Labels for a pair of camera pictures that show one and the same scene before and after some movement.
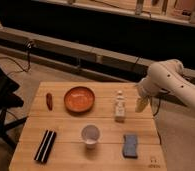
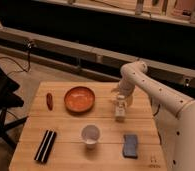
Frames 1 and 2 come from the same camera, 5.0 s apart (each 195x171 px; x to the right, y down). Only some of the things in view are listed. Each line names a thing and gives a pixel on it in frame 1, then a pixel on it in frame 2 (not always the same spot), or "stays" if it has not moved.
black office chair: x=3 y=87 stays
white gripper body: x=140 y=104 -> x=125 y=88
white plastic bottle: x=119 y=107 stays
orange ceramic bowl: x=79 y=99 stays
